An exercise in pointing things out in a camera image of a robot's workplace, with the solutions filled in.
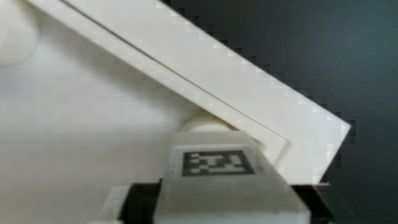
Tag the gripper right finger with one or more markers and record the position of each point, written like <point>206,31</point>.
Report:
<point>322,216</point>

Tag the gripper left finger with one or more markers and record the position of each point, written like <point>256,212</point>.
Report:
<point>130,204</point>

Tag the white leg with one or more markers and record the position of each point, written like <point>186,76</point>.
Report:
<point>222,188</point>

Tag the white square tabletop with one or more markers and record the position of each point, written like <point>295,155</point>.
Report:
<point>112,73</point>

